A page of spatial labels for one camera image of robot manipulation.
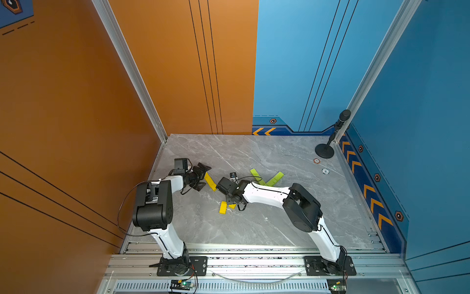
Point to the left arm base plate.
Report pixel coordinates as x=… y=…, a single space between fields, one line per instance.
x=183 y=266

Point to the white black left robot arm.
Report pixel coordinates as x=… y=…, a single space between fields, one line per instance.
x=153 y=214

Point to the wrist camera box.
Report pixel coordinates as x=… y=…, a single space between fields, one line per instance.
x=181 y=166
x=228 y=186

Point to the black microphone stand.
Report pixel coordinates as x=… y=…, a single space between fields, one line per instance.
x=324 y=150

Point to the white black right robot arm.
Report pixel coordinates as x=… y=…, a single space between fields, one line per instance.
x=303 y=210

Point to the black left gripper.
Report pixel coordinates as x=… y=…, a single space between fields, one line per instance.
x=204 y=168

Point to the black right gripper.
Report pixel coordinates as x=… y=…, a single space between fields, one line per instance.
x=227 y=199

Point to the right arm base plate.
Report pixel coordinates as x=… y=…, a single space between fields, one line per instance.
x=318 y=266

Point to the green circuit board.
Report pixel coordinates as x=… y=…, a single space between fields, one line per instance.
x=336 y=286
x=180 y=286

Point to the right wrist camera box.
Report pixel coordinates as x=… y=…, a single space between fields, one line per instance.
x=228 y=186

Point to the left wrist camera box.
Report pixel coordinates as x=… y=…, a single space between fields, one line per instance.
x=181 y=166

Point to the aluminium front rail frame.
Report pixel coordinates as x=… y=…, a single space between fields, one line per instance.
x=255 y=270

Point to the green circuit board right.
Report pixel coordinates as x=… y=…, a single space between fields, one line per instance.
x=336 y=286

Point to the green circuit board left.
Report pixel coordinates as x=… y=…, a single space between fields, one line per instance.
x=180 y=286

